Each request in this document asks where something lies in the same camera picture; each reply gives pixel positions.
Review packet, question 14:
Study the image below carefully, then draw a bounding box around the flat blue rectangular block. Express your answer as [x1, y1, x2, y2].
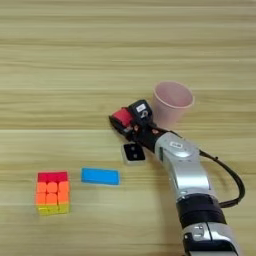
[80, 167, 121, 187]

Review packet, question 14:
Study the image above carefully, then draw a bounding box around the small black white cube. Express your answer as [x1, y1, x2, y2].
[120, 142, 147, 166]

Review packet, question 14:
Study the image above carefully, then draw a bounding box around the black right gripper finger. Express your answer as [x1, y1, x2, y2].
[108, 114, 133, 136]

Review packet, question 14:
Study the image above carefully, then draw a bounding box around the black box with white label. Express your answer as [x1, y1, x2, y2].
[128, 99, 154, 123]

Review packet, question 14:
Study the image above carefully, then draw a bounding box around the multicolour Rubik's cube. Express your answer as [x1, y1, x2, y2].
[35, 171, 71, 216]

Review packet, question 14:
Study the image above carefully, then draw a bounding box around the small red cube block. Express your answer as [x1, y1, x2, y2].
[111, 107, 135, 129]

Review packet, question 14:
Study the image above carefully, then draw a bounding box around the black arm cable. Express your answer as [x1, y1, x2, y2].
[199, 149, 246, 210]

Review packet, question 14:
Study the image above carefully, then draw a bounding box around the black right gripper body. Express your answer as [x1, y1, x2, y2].
[125, 119, 168, 153]

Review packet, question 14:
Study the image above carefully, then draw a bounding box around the pink plastic cup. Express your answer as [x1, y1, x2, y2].
[151, 80, 196, 130]

